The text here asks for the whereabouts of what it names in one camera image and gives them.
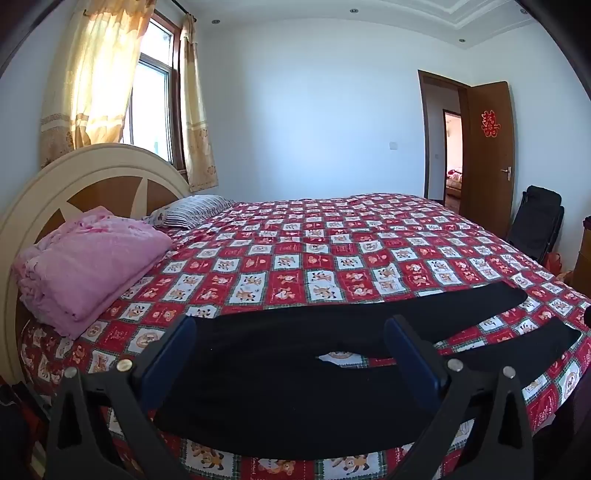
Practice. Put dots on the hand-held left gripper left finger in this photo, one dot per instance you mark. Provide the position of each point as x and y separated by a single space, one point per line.
162 364

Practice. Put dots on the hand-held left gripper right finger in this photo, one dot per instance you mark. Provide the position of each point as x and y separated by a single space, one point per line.
415 364

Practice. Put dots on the black pants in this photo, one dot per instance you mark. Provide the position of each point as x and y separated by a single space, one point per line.
332 369

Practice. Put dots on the folded pink blanket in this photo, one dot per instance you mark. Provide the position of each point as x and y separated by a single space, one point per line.
87 265

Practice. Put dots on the striped pillow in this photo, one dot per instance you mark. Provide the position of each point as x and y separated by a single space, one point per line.
194 210

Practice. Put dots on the red patterned bed sheet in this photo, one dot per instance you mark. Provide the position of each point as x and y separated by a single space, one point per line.
295 258

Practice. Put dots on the red bag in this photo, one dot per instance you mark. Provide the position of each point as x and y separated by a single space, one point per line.
554 262

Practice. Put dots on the black folding chair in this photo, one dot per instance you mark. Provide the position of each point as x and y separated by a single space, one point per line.
538 221

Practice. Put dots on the cream and wood headboard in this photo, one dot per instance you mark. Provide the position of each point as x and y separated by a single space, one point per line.
64 194

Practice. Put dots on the brown wooden door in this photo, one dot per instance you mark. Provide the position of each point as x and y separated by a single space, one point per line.
487 154

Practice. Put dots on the red paper door decoration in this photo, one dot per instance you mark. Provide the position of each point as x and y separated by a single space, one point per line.
490 123

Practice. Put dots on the yellow patterned curtain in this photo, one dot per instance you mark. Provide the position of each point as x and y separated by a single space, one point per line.
196 110
87 78

